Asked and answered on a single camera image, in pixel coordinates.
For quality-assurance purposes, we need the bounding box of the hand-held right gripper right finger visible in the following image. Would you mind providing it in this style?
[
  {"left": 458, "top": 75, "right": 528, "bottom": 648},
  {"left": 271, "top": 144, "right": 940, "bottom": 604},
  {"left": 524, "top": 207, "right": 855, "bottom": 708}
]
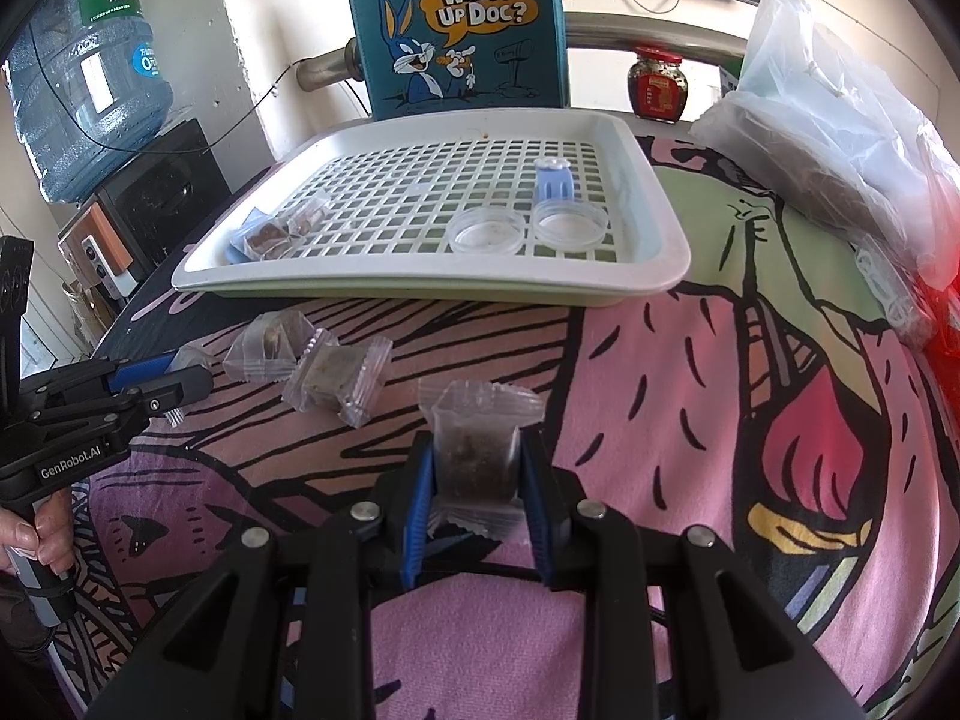
[{"left": 517, "top": 427, "right": 871, "bottom": 720}]

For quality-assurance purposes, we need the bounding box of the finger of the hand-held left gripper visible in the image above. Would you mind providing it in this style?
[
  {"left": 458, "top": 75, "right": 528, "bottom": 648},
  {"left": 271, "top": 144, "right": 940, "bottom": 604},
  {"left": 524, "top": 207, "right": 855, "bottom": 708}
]
[
  {"left": 71, "top": 356, "right": 181, "bottom": 398},
  {"left": 112, "top": 365, "right": 215, "bottom": 421}
]

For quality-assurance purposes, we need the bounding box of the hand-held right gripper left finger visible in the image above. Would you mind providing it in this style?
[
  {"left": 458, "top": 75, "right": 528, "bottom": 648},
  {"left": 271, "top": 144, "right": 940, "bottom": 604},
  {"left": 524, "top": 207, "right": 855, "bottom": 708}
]
[{"left": 90, "top": 431, "right": 440, "bottom": 720}]

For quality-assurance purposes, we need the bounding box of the clear packet of brown cube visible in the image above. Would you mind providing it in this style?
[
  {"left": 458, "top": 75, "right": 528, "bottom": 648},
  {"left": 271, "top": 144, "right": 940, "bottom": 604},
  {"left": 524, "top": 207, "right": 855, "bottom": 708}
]
[
  {"left": 281, "top": 330, "right": 392, "bottom": 428},
  {"left": 418, "top": 379, "right": 546, "bottom": 541},
  {"left": 229, "top": 206, "right": 297, "bottom": 263},
  {"left": 281, "top": 195, "right": 335, "bottom": 237},
  {"left": 223, "top": 310, "right": 316, "bottom": 380}
]

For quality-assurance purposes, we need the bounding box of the white perforated plastic tray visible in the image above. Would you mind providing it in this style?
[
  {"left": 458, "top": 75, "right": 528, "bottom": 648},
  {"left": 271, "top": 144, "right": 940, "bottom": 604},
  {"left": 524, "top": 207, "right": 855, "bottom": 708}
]
[{"left": 171, "top": 106, "right": 692, "bottom": 308}]

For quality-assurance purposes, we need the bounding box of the clear petri dish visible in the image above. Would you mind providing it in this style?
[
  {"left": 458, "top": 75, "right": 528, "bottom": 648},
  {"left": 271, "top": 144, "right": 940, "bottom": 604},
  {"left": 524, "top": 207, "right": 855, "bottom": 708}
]
[
  {"left": 531, "top": 199, "right": 608, "bottom": 248},
  {"left": 448, "top": 206, "right": 526, "bottom": 256}
]

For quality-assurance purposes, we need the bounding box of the person's left hand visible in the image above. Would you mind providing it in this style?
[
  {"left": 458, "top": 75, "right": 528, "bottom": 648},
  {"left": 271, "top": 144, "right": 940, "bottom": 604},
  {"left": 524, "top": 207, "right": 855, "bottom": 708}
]
[{"left": 0, "top": 496, "right": 77, "bottom": 580}]

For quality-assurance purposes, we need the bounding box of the wooden white speaker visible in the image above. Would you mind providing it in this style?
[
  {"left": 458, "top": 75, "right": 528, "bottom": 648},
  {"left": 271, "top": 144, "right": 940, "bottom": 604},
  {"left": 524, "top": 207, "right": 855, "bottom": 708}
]
[{"left": 58, "top": 202, "right": 140, "bottom": 299}]

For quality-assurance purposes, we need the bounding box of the printed blanket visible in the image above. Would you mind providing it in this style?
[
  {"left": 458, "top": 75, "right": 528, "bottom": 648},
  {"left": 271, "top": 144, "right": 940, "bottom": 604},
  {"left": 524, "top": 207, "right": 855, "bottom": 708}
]
[{"left": 45, "top": 116, "right": 960, "bottom": 720}]

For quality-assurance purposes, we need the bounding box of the black water dispenser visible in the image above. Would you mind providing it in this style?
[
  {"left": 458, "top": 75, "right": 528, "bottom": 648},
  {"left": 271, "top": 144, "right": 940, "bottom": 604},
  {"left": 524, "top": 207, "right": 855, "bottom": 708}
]
[{"left": 94, "top": 118, "right": 232, "bottom": 271}]

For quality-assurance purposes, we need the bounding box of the light green plastic tray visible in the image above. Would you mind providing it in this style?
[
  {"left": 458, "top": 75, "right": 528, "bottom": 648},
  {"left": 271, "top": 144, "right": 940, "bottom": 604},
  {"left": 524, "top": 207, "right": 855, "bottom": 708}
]
[{"left": 176, "top": 270, "right": 687, "bottom": 310}]

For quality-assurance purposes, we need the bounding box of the blue water jug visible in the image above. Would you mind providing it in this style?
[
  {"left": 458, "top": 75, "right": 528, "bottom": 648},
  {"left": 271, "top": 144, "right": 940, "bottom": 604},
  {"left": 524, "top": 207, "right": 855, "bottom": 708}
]
[{"left": 6, "top": 0, "right": 175, "bottom": 203}]

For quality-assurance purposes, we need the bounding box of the metal pipe railing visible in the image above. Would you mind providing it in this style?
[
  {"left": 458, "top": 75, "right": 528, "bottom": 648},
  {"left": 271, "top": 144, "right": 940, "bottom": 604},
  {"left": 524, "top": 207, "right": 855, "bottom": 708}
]
[{"left": 296, "top": 11, "right": 751, "bottom": 91}]

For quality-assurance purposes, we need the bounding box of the small clear plastic packet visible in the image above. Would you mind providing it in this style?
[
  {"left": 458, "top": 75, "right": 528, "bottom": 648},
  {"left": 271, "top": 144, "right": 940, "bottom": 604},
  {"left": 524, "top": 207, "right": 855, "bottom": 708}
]
[{"left": 855, "top": 236, "right": 935, "bottom": 346}]

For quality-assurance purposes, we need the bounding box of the blue cartoon rabbit tote bag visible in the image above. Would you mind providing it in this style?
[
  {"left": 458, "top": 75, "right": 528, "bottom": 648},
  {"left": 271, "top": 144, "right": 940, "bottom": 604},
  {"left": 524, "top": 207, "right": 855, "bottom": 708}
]
[{"left": 339, "top": 0, "right": 569, "bottom": 122}]

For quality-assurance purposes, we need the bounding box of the red sauce jar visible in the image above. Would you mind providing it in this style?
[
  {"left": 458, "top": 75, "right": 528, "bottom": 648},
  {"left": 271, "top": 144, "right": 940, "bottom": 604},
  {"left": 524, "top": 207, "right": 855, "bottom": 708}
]
[{"left": 628, "top": 45, "right": 689, "bottom": 125}]

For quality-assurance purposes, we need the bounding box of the red plastic bag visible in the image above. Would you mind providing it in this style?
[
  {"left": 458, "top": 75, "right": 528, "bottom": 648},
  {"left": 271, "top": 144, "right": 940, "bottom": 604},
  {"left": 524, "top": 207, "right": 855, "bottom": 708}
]
[{"left": 911, "top": 270, "right": 960, "bottom": 391}]

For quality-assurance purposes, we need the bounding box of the clear plastic bag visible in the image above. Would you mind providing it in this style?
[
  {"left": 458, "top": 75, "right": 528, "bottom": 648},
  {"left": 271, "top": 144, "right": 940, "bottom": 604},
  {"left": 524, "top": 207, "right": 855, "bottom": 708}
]
[{"left": 688, "top": 0, "right": 953, "bottom": 271}]

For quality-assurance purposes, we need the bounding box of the black cable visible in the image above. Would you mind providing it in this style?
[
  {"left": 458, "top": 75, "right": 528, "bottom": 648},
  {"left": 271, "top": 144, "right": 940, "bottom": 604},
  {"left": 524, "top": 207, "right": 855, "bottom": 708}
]
[{"left": 30, "top": 22, "right": 312, "bottom": 158}]

